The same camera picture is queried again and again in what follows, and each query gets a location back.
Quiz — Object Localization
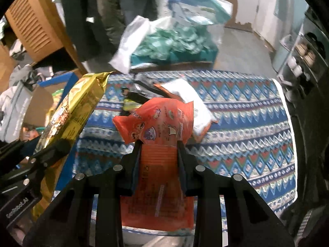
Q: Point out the wooden louvered door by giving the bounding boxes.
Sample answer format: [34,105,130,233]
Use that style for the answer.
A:
[5,0,68,62]

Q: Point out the olive hanging jacket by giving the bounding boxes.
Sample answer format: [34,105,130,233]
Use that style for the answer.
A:
[94,0,129,52]

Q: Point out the black hanging coat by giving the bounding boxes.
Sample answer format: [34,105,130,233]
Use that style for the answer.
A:
[59,0,103,62]

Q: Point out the grey clothing pile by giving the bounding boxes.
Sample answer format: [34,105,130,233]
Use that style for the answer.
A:
[10,64,54,88]

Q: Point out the long yellow snack packet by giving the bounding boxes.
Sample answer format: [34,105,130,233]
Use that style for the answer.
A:
[32,71,115,218]

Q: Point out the blue plastic bag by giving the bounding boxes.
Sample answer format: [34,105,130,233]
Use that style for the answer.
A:
[167,0,233,26]

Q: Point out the group of shoes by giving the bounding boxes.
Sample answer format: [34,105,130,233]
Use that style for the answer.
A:
[288,31,324,83]

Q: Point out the wooden wardrobe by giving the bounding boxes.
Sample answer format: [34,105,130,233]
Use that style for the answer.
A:
[0,31,88,83]

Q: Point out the green peanut packet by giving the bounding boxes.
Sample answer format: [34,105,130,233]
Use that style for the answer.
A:
[51,89,65,108]

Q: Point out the orange cartoon snack packet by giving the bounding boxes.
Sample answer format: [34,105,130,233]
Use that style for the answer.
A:
[112,98,194,233]

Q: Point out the blue patterned tablecloth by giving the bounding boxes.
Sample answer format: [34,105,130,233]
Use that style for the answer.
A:
[54,69,299,237]

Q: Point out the grey hooded sweatshirt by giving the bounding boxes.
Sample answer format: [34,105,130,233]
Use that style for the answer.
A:
[0,85,34,142]

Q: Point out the orange and white snack packet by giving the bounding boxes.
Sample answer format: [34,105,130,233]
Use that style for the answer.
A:
[154,78,219,143]

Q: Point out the grey shoe rack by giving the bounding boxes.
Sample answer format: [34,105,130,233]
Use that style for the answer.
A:
[276,8,329,103]

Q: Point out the bundle of teal plastic bags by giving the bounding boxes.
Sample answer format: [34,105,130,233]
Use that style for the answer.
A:
[130,27,214,62]

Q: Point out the white plastic bag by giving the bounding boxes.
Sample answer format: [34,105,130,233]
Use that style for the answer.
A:
[108,15,160,74]

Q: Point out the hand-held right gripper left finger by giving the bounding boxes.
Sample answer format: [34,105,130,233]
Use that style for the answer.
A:
[23,140,143,247]

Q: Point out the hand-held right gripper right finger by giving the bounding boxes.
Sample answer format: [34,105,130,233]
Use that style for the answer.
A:
[177,140,295,247]

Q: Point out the white door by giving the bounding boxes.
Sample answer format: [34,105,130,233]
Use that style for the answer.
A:
[253,0,286,39]

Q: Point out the black snack packet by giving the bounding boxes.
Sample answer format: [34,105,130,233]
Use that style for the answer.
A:
[123,73,165,116]

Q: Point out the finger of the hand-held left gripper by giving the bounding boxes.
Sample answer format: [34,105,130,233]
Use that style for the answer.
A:
[26,138,72,186]
[0,139,39,165]

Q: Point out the blue-rimmed cardboard box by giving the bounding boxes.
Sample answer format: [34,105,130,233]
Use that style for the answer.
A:
[22,72,80,144]

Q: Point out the pale blue bin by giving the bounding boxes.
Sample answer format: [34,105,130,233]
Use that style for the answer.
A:
[271,35,293,72]

